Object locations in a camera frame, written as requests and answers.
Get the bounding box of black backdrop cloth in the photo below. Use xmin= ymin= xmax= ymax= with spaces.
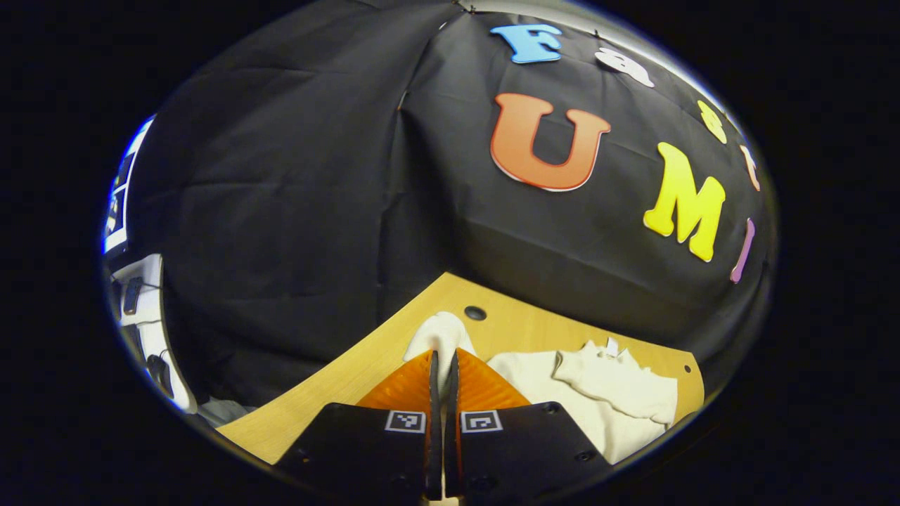
xmin=127 ymin=0 xmax=778 ymax=408

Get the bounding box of cream white sweatshirt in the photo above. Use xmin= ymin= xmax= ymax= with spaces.
xmin=403 ymin=311 xmax=679 ymax=466

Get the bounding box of white framed panel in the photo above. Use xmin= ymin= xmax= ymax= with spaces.
xmin=104 ymin=116 xmax=154 ymax=255

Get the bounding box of gray cloth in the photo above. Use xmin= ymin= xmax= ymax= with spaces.
xmin=197 ymin=396 xmax=257 ymax=428

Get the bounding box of white stand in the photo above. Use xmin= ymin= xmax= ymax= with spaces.
xmin=111 ymin=253 xmax=199 ymax=414

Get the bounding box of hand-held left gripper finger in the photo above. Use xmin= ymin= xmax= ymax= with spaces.
xmin=444 ymin=348 xmax=614 ymax=501
xmin=273 ymin=348 xmax=444 ymax=503

